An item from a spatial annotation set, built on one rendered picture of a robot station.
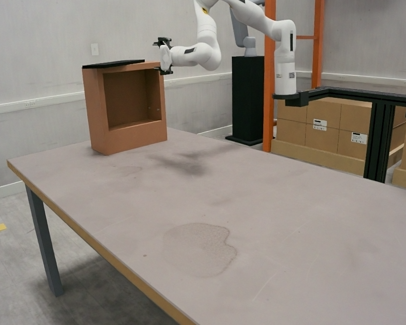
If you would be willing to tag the brown open-front cabinet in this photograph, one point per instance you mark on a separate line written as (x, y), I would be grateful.
(118, 100)

